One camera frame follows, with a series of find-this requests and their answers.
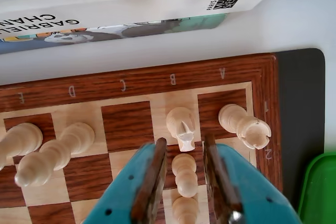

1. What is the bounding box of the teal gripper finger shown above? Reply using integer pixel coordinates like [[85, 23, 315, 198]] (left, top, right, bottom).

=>
[[83, 137, 168, 224], [203, 133, 302, 224]]

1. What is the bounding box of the light wooden chess knight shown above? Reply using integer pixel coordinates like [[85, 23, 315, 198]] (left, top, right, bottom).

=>
[[165, 106, 196, 153]]

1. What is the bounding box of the light wooden chess bishop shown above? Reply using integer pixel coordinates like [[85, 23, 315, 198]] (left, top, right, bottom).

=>
[[172, 196, 200, 224]]

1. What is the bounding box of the light wooden chess pawn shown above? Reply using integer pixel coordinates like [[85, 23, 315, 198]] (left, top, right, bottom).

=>
[[172, 153, 198, 198]]

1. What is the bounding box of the light wooden chess rook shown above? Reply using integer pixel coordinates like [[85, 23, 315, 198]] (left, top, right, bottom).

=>
[[218, 103, 271, 150]]

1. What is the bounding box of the light wooden chess king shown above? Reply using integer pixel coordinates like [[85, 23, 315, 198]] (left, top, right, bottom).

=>
[[0, 123, 44, 171]]

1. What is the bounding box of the green plastic tray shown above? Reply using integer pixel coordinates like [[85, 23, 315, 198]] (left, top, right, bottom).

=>
[[298, 152, 336, 224]]

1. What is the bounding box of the wooden chessboard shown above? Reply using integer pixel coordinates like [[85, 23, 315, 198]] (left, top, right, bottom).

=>
[[0, 52, 284, 224]]

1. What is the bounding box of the black mat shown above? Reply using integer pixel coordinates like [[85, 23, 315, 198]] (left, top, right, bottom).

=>
[[274, 48, 326, 209]]

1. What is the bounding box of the white Gabrielle Chanel book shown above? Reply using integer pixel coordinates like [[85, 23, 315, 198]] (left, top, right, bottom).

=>
[[0, 0, 281, 49]]

